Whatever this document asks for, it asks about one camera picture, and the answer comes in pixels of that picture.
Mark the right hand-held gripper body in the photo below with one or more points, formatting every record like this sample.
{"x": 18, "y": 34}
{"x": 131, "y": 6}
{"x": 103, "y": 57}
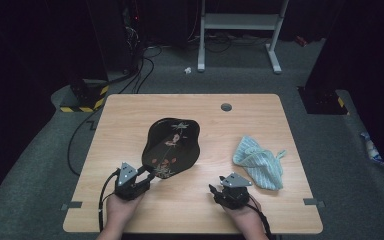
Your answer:
{"x": 235, "y": 195}

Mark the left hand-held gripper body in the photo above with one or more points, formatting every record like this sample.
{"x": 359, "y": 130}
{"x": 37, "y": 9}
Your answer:
{"x": 128, "y": 186}

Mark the black floral lacquer tray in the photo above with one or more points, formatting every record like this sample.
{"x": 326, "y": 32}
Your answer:
{"x": 171, "y": 146}

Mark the light blue striped cloth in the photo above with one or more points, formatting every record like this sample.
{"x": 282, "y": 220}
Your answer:
{"x": 260, "y": 163}

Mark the person's left hand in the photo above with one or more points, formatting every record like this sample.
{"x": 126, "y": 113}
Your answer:
{"x": 121, "y": 211}

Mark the person's right hand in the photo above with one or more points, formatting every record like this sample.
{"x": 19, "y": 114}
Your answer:
{"x": 246, "y": 218}

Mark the grey tape strip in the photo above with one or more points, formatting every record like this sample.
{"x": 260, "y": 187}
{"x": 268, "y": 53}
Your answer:
{"x": 313, "y": 201}
{"x": 71, "y": 206}

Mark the black yellow striped base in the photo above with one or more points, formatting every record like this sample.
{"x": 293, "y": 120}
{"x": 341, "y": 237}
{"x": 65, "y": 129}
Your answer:
{"x": 86, "y": 96}
{"x": 320, "y": 101}

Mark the white crumpled paper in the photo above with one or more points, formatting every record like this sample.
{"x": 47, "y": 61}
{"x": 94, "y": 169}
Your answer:
{"x": 188, "y": 70}

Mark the dark equipment rack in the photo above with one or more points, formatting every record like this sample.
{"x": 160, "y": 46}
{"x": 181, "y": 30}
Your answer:
{"x": 131, "y": 33}

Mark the blue white packet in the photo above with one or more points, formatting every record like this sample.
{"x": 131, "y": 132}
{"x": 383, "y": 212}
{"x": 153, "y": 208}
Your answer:
{"x": 371, "y": 150}

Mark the small red object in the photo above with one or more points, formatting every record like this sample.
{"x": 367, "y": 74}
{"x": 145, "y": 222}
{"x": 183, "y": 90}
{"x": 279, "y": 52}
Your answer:
{"x": 301, "y": 40}

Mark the white metal stand frame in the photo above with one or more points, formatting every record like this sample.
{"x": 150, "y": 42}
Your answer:
{"x": 240, "y": 21}

